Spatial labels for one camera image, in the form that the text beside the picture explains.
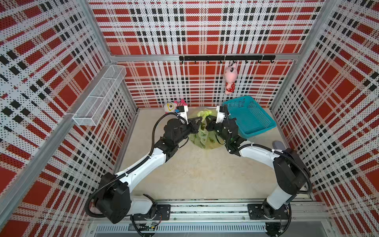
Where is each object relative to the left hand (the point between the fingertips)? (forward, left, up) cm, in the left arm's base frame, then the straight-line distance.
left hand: (204, 117), depth 75 cm
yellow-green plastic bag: (-2, -1, -17) cm, 17 cm away
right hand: (+6, -2, -4) cm, 8 cm away
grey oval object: (+1, -51, -31) cm, 60 cm away
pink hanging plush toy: (+33, -17, +5) cm, 38 cm away
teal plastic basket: (+27, -39, -32) cm, 57 cm away
